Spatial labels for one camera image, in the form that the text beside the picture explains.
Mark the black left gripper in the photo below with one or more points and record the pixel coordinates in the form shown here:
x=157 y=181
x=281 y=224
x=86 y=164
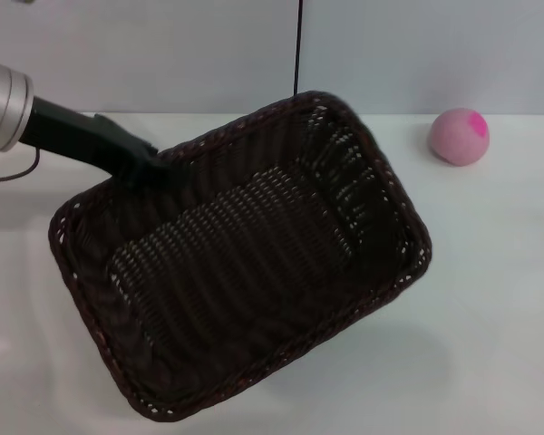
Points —
x=72 y=136

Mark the dark brown woven basket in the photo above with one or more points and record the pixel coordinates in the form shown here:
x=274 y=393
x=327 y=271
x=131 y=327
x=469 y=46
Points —
x=254 y=254

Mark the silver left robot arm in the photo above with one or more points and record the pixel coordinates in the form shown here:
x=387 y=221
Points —
x=2 y=106

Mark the pink felt ball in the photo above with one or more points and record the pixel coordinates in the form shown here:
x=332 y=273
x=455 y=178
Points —
x=455 y=140

